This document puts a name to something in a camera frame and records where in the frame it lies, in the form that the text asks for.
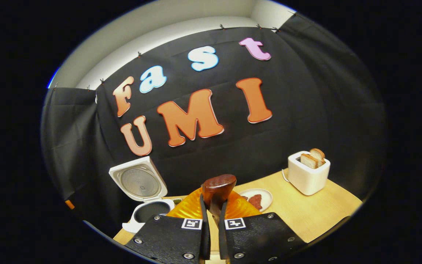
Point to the white round plate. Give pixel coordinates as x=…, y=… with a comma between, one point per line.
x=266, y=198

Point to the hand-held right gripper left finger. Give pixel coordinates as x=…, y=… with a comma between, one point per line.
x=206, y=238

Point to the white rice cooker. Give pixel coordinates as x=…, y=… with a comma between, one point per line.
x=139, y=181

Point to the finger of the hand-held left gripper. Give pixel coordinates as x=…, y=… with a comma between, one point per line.
x=69, y=204

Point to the black backdrop cloth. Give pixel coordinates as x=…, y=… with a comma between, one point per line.
x=288, y=110

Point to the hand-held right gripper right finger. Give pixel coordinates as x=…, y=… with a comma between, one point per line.
x=222, y=238

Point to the brown wooden spoon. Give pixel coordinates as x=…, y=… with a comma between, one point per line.
x=218, y=189

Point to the toasted bread slice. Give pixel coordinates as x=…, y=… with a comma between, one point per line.
x=319, y=154
x=308, y=161

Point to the white toaster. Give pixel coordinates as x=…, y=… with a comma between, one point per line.
x=308, y=178

